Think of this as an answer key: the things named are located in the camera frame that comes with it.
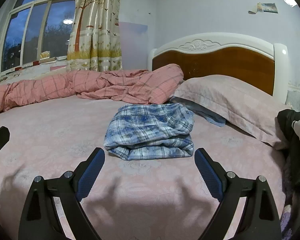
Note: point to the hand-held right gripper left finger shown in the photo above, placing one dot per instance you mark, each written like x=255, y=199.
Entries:
x=90, y=177

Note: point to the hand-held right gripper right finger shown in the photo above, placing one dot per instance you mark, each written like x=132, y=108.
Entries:
x=210, y=175

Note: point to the blue plaid shirt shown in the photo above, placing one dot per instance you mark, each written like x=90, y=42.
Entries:
x=150, y=132

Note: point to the pink bed sheet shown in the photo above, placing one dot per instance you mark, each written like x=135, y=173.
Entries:
x=52, y=135

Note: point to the grey blue cloth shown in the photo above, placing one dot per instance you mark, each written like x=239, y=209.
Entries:
x=210, y=118

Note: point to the pink pillow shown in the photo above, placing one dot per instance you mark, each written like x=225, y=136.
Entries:
x=235, y=100

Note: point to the black garment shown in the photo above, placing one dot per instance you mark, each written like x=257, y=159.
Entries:
x=295, y=160

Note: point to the pink checked quilt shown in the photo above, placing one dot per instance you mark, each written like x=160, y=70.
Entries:
x=90, y=85

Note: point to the stack of books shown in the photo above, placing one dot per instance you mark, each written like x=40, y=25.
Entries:
x=47, y=60

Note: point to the white framed window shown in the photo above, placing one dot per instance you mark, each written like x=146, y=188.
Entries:
x=27, y=30

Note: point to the white wooden headboard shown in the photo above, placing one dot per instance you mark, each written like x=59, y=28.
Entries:
x=215, y=60

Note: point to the tree print curtain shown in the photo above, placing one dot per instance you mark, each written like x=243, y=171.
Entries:
x=97, y=30

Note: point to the pale wall sheet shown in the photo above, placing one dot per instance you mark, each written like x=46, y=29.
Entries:
x=132, y=45

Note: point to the small wall picture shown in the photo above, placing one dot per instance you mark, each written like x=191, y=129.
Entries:
x=266, y=8

